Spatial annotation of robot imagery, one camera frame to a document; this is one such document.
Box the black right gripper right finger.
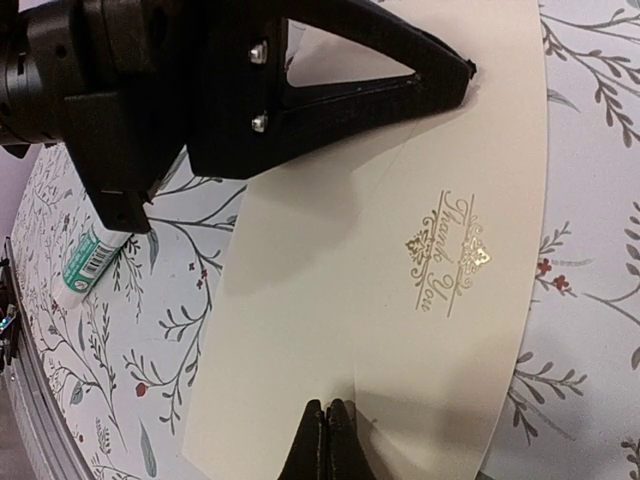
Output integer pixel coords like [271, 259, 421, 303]
[325, 399, 373, 480]

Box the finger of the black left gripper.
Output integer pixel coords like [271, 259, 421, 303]
[187, 1, 475, 178]

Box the green white glue stick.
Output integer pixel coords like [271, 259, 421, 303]
[52, 221, 130, 310]

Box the cream envelope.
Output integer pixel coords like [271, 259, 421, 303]
[183, 1, 548, 479]

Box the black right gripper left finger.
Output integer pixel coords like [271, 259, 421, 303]
[278, 399, 327, 480]

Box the front aluminium rail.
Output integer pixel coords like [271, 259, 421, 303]
[1, 238, 93, 480]

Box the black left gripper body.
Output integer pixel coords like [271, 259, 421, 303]
[1, 1, 217, 233]

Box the floral patterned table mat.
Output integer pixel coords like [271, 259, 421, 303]
[1, 1, 639, 479]

